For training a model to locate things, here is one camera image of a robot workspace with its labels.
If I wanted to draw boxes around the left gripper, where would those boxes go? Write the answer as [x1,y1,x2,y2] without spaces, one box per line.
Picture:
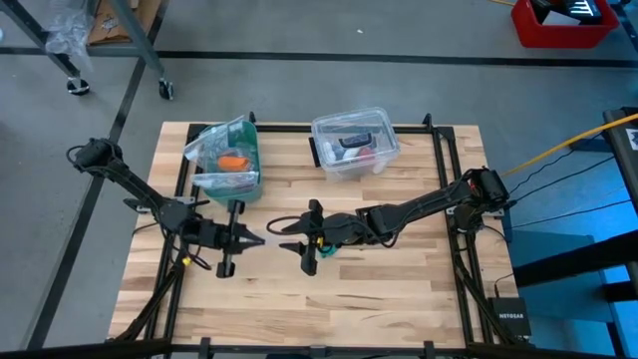
[183,198,266,280]

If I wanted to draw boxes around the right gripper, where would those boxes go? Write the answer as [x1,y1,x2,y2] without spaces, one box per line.
[278,198,373,277]

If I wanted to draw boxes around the flat clear packet white strip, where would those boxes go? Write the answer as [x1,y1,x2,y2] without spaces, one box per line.
[191,171,262,191]

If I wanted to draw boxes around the teal plastic bin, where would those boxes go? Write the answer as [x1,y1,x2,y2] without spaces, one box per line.
[191,119,264,206]

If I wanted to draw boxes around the orange item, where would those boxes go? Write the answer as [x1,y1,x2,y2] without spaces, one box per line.
[217,156,252,173]

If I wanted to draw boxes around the clear lidded plastic box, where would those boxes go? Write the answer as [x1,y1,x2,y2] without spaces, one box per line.
[311,106,402,182]

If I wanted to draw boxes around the large clear plastic bag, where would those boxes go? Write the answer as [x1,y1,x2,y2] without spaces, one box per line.
[182,115,256,172]

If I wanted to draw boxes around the black Netgear box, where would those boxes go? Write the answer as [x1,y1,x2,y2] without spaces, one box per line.
[487,296,533,337]

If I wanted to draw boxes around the grey metal wheeled cart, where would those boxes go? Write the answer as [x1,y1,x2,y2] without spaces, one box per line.
[0,0,175,102]

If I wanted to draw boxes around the brown cardboard box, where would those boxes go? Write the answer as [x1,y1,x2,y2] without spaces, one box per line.
[87,0,163,47]

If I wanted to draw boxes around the crumpled clear plastic wrap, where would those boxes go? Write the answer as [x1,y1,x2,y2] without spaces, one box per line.
[43,0,97,72]

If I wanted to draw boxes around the red plastic crate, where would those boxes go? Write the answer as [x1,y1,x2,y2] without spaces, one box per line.
[510,0,621,50]

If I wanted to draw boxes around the black device white stripes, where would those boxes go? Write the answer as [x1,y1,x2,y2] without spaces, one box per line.
[529,0,605,24]

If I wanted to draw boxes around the black camera cable yellow tag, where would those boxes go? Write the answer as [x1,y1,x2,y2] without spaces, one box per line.
[265,214,330,250]
[170,232,213,272]

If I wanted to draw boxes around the black aluminium table frame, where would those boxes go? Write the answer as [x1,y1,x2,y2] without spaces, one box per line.
[107,112,530,359]

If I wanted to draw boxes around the black device with handle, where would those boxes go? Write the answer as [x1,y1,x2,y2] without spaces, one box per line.
[338,131,376,150]

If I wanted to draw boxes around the thin black floor cable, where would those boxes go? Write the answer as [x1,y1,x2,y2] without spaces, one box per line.
[512,156,618,203]
[501,198,635,229]
[507,130,607,195]

